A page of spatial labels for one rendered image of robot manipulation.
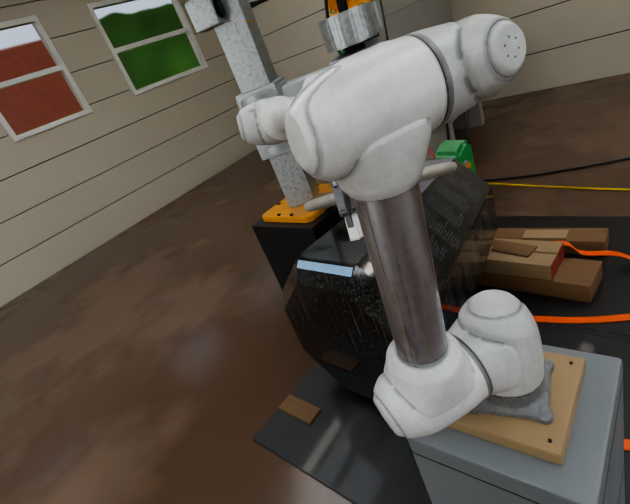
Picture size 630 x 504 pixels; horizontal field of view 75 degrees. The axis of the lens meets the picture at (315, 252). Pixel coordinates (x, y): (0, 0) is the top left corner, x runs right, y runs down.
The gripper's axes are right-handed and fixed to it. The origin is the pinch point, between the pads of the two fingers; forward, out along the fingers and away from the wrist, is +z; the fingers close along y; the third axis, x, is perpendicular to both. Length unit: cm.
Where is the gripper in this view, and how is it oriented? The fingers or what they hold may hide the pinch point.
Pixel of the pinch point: (356, 226)
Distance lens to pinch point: 113.6
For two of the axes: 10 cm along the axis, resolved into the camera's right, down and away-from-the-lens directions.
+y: 4.9, -2.0, 8.5
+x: -8.3, 1.8, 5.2
